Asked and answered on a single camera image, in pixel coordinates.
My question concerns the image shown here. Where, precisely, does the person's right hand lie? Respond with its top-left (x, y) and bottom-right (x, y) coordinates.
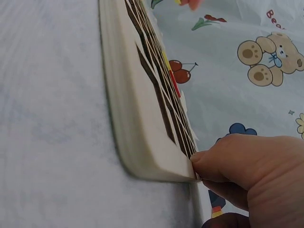
top-left (191, 133), bottom-right (304, 228)

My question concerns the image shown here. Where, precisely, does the person's left hand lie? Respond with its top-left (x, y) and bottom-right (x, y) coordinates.
top-left (187, 0), bottom-right (206, 12)

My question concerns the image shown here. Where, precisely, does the red flat piece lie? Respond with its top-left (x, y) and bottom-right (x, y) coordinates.
top-left (169, 70), bottom-right (181, 97)

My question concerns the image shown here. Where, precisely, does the yellow flat piece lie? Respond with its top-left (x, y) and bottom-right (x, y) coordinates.
top-left (162, 49), bottom-right (171, 73)

